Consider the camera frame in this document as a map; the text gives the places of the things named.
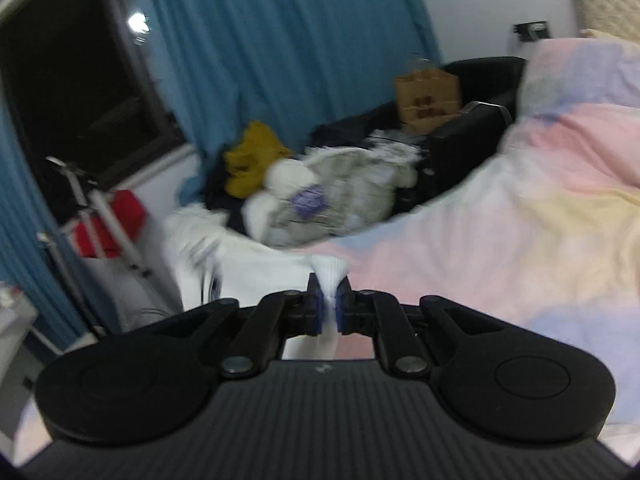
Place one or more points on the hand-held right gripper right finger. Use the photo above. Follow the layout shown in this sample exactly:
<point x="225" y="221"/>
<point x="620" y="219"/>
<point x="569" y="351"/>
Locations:
<point x="344" y="310"/>

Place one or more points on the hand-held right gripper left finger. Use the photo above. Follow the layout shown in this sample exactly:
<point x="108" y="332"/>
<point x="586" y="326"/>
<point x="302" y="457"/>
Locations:
<point x="313" y="310"/>

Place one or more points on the white garment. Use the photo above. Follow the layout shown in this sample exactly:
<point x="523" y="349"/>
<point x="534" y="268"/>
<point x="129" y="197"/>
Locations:
<point x="260" y="280"/>

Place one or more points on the grey and white clothes pile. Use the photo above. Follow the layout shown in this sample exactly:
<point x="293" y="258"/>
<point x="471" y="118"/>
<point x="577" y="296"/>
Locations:
<point x="330" y="195"/>

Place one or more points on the yellow garment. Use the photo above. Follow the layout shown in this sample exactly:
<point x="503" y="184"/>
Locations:
<point x="252" y="160"/>

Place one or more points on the pastel tie-dye blanket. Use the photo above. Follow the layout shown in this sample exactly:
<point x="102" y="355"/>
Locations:
<point x="500" y="220"/>

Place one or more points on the black armchair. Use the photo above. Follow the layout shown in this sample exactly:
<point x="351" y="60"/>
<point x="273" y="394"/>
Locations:
<point x="450" y="135"/>

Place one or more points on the red bag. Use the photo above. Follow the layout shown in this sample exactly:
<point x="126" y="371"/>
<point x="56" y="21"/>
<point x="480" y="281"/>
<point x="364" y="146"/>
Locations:
<point x="112" y="225"/>

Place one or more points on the brown cardboard box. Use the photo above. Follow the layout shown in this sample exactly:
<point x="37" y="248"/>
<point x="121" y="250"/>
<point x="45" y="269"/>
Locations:
<point x="427" y="100"/>

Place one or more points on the metal drying rack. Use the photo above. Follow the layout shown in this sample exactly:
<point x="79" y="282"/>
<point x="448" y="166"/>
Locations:
<point x="95" y="220"/>

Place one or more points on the blue curtain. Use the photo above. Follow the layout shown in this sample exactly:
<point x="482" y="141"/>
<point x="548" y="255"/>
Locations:
<point x="280" y="55"/>

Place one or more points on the white side table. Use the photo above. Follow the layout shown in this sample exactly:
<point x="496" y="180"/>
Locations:
<point x="15" y="340"/>

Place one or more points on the dark window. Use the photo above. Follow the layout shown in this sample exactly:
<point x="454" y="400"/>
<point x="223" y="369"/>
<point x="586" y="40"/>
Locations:
<point x="75" y="75"/>

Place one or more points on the black wall socket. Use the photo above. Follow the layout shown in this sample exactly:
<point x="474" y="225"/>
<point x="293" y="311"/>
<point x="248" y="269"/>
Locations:
<point x="532" y="30"/>

